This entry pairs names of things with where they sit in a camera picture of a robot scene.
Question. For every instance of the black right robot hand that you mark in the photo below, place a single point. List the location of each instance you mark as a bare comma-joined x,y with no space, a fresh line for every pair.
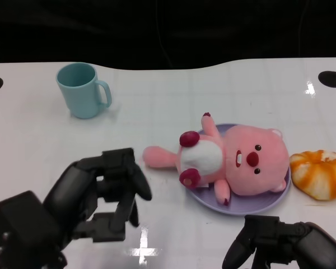
291,246

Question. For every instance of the pink plush beaver doll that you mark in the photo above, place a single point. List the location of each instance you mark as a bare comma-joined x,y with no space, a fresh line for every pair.
254,173

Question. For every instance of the orange white plush pumpkin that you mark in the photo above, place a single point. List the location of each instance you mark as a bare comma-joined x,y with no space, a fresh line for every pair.
320,175

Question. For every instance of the black backdrop cloth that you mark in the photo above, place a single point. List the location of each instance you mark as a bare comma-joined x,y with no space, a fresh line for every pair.
168,30

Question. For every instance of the light blue plastic mug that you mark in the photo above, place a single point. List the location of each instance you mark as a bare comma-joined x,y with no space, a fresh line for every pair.
79,96

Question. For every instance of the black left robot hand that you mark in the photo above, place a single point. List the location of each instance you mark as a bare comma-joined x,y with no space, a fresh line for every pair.
72,190

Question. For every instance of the lilac plastic plate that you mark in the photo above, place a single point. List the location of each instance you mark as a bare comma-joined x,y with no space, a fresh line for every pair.
240,208

